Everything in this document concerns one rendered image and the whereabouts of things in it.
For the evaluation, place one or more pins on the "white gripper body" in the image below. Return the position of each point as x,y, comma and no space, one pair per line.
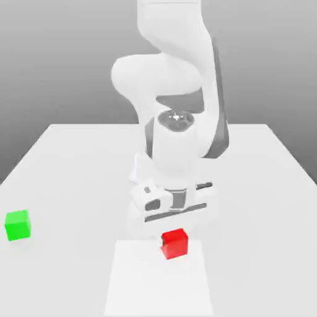
178,218

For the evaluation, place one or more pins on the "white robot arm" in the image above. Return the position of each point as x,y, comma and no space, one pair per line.
173,74

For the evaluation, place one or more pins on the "small red cube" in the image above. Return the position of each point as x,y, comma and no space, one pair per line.
176,244

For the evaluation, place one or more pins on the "small green cube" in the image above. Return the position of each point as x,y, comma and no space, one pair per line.
17,225

